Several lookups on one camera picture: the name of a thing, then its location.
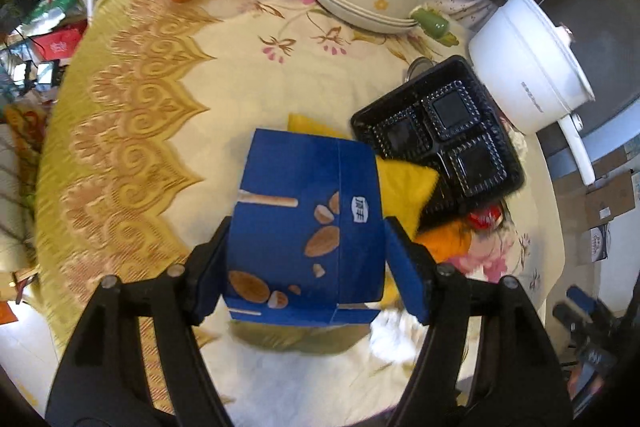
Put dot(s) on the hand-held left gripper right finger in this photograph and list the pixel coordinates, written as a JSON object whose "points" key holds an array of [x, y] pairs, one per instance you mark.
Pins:
{"points": [[405, 267]]}

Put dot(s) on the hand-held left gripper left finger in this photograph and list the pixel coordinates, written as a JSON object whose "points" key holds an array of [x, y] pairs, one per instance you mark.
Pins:
{"points": [[210, 277]]}

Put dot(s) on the orange peel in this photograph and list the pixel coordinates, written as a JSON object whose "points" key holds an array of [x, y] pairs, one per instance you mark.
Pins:
{"points": [[445, 244]]}

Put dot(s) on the white striped packet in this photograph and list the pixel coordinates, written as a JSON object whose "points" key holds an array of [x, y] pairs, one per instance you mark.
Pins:
{"points": [[395, 332]]}

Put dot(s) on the blue cardboard snack box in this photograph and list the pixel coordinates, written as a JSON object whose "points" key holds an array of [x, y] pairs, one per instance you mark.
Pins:
{"points": [[300, 187]]}

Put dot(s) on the yellow cloth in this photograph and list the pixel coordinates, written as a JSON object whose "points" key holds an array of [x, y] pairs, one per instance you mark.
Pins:
{"points": [[405, 187]]}

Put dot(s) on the red drink can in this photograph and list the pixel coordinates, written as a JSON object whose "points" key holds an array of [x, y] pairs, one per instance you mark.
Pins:
{"points": [[485, 217]]}

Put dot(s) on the brown cardboard box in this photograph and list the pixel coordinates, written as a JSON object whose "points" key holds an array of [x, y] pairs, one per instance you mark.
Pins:
{"points": [[610, 197]]}

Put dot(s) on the black plastic food tray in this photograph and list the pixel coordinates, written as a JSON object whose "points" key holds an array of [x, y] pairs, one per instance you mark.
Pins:
{"points": [[450, 107]]}

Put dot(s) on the floral tablecloth with gold border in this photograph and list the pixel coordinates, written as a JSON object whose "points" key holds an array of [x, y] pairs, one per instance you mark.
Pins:
{"points": [[150, 107]]}

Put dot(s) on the small round metal lid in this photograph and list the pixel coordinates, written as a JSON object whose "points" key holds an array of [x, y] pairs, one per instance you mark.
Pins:
{"points": [[419, 66]]}

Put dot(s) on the white electric pot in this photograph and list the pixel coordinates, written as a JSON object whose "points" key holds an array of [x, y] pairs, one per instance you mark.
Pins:
{"points": [[520, 57]]}

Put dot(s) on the small green bottle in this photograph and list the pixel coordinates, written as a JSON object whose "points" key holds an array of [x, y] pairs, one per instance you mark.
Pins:
{"points": [[430, 22]]}

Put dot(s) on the red box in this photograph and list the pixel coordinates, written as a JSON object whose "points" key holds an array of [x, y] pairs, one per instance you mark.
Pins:
{"points": [[57, 44]]}

